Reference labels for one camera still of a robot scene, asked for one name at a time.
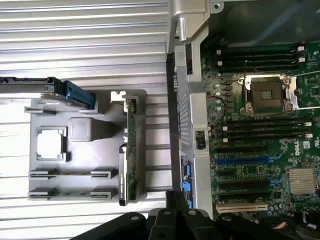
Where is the black RAM slot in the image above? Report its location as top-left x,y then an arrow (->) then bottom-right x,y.
222,135 -> 309,146
217,60 -> 300,74
226,129 -> 314,140
216,49 -> 299,59
221,123 -> 307,134
217,45 -> 306,54
218,56 -> 306,65
226,116 -> 312,128

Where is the blue plastic case latch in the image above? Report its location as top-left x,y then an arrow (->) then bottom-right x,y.
179,154 -> 195,209

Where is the white expansion slot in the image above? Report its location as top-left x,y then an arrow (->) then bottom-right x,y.
215,202 -> 269,214

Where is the long black expansion slot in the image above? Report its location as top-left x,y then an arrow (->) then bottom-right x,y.
218,178 -> 271,190
218,189 -> 273,200

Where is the short black expansion slot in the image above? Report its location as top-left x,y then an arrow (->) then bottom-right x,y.
216,168 -> 238,176

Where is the blue expansion slot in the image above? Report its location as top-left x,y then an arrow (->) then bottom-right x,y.
215,156 -> 269,166

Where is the green graphics card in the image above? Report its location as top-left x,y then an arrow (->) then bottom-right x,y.
110,90 -> 138,207

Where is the grey plastic parts rack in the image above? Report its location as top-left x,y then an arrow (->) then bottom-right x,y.
23,88 -> 148,207

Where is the green Dell motherboard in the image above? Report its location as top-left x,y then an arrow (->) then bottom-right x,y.
200,42 -> 320,227

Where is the silver finned heatsink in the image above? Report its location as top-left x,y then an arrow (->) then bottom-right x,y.
288,167 -> 320,196

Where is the silver PC case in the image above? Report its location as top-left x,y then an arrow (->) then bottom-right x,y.
165,0 -> 320,240

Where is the silver CPU chip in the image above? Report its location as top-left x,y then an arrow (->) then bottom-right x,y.
36,129 -> 64,160

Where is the metal CPU socket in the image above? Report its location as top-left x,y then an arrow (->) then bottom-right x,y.
238,74 -> 300,117

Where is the black disk with blue caddy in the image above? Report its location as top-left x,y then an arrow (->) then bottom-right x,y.
0,76 -> 97,111

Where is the black case intrusion switch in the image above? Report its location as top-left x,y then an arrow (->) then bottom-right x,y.
195,129 -> 208,151

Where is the dark wire bundle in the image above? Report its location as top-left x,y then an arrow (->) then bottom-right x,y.
268,209 -> 320,240

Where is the thin red black wire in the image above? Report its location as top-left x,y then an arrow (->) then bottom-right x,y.
208,95 -> 229,114

